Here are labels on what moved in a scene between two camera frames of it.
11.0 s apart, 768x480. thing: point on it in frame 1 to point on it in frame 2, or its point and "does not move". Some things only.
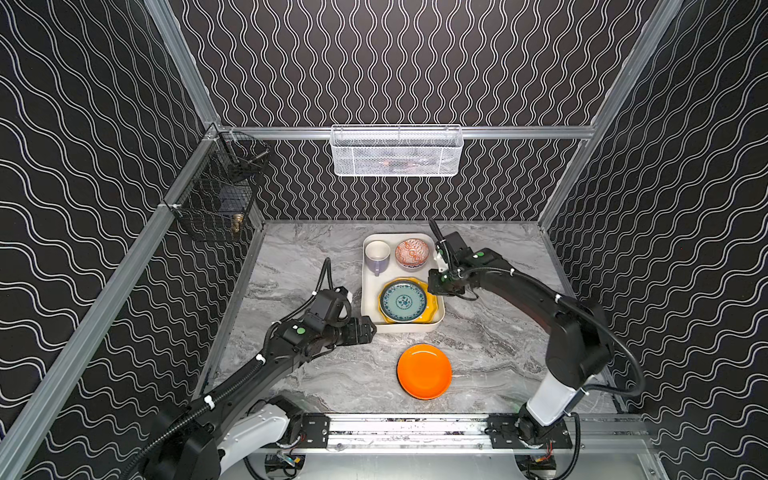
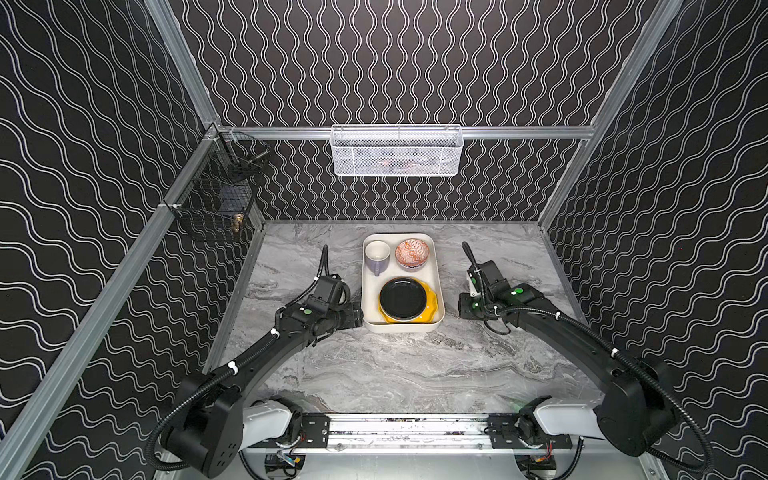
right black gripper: x=447 y=255 to x=471 y=308
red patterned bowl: x=412 y=254 does not move
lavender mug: x=377 y=256 does not move
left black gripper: x=362 y=330 to x=349 y=318
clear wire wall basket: x=396 y=150 does not move
